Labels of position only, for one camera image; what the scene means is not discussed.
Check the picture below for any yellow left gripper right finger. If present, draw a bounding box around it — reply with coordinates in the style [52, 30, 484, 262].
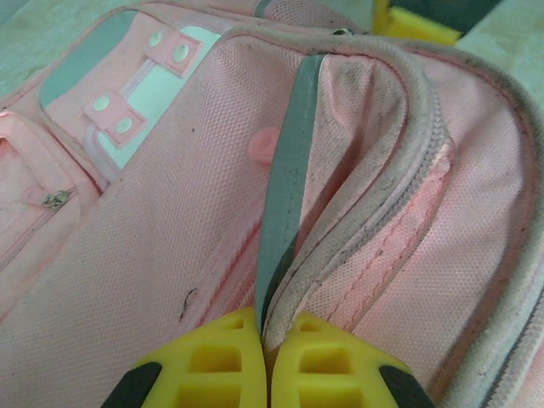
[271, 311, 437, 408]

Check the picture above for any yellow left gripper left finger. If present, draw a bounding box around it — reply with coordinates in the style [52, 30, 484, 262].
[99, 306, 269, 408]

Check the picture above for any pink backpack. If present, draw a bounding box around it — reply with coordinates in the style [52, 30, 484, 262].
[0, 0, 544, 408]

